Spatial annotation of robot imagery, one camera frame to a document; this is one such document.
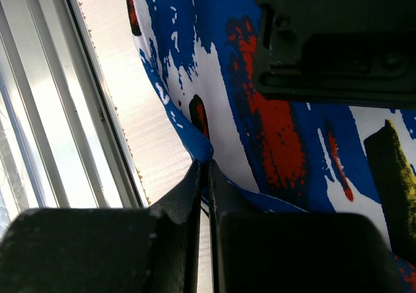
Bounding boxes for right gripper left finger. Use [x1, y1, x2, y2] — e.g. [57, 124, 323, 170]
[1, 162, 202, 292]

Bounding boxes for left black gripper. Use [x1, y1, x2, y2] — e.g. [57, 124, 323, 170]
[252, 0, 415, 109]

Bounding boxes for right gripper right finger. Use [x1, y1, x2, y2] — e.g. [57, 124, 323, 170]
[208, 162, 402, 292]

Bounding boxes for blue patterned trousers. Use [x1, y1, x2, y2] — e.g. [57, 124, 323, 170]
[126, 0, 415, 292]

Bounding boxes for aluminium mounting rail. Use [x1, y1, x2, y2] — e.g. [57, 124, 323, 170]
[1, 0, 148, 233]

